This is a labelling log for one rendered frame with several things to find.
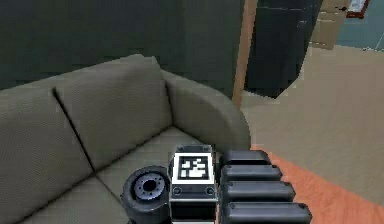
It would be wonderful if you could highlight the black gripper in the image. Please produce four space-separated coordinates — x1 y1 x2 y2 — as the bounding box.
120 165 173 224

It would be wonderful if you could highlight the grey-green fabric sofa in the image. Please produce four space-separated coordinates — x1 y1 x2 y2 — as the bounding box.
0 53 252 224

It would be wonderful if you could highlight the black tall cabinet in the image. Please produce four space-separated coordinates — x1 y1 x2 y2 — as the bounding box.
244 0 324 99

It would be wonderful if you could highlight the tan cardboard box stack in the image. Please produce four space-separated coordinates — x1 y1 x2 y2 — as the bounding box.
310 0 352 51

